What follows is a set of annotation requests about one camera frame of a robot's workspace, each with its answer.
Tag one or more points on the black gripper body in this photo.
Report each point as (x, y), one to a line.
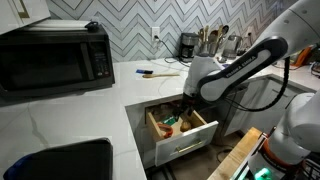
(189, 101)

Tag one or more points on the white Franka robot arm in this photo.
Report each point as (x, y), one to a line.
(233, 71)

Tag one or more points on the wooden drawer with white front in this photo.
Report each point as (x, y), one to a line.
(186, 143)

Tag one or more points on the green packet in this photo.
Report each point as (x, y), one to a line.
(169, 120)

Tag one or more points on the brown toy figure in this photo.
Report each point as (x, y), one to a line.
(185, 126)

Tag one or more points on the metal utensil holder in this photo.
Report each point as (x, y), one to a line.
(207, 50)

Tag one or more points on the blue and black brush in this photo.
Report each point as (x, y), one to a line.
(144, 71)

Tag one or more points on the black coffee maker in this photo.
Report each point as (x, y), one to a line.
(188, 46)

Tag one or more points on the wooden board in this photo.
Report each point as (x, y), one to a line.
(233, 160)

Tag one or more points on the thin wooden utensil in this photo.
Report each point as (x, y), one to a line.
(201, 35)

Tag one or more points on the glass kettle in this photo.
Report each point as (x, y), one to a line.
(231, 46)

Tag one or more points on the wooden spoon utensil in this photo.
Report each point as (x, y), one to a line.
(206, 33)

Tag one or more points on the dark ladle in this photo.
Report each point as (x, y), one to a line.
(213, 35)

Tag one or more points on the wooden spatula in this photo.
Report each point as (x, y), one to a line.
(220, 31)

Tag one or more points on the grey shaker base cabinet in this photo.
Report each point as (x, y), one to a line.
(266, 100)

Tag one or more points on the dark serving spoon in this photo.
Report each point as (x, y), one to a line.
(226, 29)

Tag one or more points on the orange object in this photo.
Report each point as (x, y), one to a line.
(302, 56)

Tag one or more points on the small black object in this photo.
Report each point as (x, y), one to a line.
(91, 26)

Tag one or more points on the black microwave oven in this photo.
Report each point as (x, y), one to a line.
(43, 66)

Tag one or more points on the white flat tray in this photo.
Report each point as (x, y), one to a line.
(56, 24)

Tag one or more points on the white wall outlet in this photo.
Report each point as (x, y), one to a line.
(155, 33)

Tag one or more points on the white wall cabinet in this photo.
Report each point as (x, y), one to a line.
(30, 11)

